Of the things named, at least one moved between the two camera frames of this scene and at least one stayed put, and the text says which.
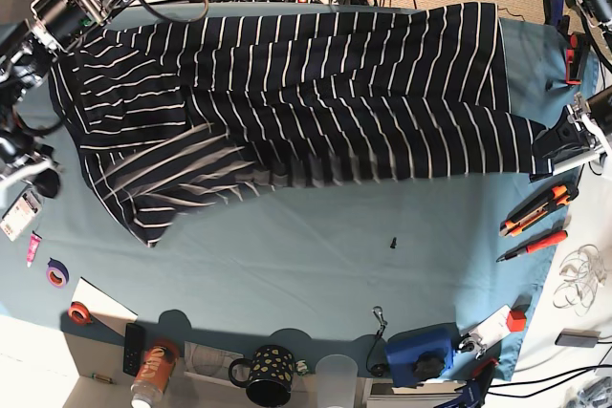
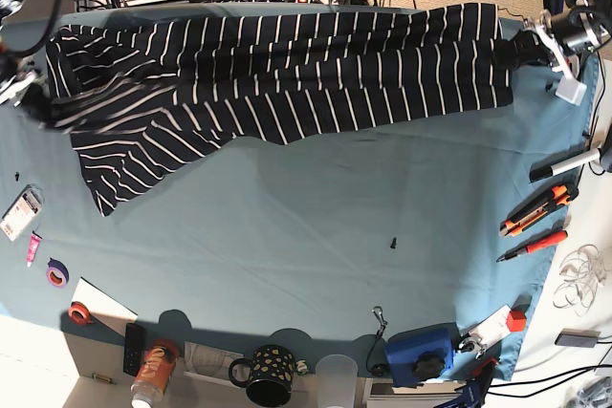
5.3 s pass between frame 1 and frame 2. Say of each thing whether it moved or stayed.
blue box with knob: stayed
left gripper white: moved
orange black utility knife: stayed
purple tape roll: stayed
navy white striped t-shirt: moved
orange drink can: stayed
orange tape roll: stayed
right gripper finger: moved
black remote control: stayed
